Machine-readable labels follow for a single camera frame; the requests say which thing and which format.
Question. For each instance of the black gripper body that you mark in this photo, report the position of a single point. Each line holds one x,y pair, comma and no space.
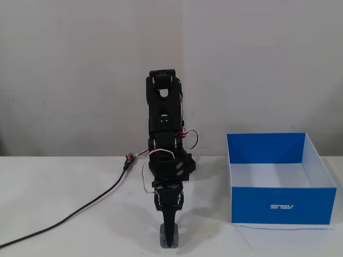
169,198

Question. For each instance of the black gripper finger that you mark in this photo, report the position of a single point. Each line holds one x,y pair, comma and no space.
169,227

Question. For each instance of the gray cube block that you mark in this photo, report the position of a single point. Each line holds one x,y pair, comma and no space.
176,237

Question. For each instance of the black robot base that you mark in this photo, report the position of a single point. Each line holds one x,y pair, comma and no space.
189,166

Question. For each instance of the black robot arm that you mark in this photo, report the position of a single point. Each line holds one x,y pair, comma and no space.
163,112

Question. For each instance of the blue white cardboard box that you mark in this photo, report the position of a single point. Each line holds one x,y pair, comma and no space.
281,206

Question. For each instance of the small controller board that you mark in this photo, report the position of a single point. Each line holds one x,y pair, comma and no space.
129,158

